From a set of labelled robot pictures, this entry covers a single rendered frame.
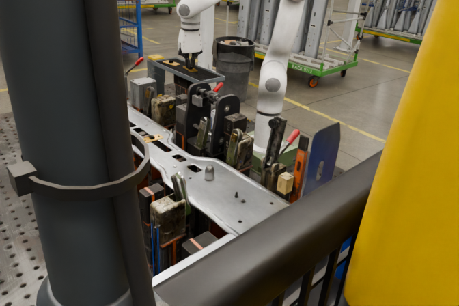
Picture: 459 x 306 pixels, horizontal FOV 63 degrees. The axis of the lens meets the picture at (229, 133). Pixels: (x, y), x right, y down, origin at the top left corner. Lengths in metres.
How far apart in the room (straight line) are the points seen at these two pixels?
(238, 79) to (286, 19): 2.83
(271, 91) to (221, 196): 0.65
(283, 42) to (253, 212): 0.81
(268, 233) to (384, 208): 0.05
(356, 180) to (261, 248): 0.08
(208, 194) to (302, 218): 0.96
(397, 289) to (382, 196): 0.04
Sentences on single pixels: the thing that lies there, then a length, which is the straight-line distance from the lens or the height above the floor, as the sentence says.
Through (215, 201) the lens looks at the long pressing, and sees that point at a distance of 1.10.
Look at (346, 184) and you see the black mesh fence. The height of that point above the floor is 1.55.
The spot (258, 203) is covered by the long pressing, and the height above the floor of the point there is 1.00.
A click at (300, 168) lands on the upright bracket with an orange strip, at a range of 1.12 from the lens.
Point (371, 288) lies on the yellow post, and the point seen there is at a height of 1.53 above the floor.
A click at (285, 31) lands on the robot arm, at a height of 1.37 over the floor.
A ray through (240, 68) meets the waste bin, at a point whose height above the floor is 0.45.
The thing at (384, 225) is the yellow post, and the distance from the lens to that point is 0.17.
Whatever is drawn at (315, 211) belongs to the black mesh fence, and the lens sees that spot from 0.19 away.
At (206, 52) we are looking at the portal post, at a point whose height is 0.34.
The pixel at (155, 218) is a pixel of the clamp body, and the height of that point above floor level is 1.01.
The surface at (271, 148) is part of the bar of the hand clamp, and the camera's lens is 1.17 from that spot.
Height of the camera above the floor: 1.66
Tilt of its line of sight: 26 degrees down
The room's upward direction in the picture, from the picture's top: 4 degrees clockwise
